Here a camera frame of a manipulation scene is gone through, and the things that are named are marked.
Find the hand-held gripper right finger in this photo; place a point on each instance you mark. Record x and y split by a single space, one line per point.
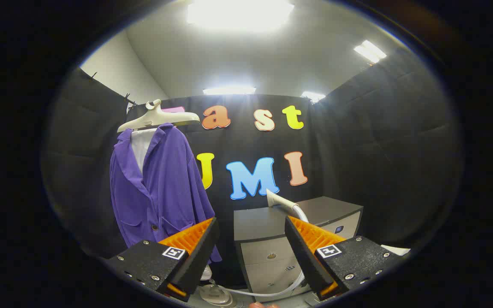
304 252

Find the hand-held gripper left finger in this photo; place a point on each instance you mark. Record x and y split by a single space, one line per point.
199 252

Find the white garment steamer base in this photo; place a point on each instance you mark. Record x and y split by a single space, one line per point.
214 295

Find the white garment steamer head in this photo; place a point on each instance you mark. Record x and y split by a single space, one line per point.
278 201

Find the purple jacket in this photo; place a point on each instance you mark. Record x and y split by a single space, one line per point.
169 184

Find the white shirt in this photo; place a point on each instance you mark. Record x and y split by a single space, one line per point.
140 147

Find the white clothes hanger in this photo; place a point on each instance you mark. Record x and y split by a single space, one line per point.
161 117

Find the grey drawer cabinet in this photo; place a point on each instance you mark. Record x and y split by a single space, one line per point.
259 222

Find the black backdrop cloth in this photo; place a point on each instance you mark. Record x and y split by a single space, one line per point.
379 149

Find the ceiling light panel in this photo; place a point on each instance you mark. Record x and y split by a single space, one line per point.
370 51
313 96
240 13
229 90

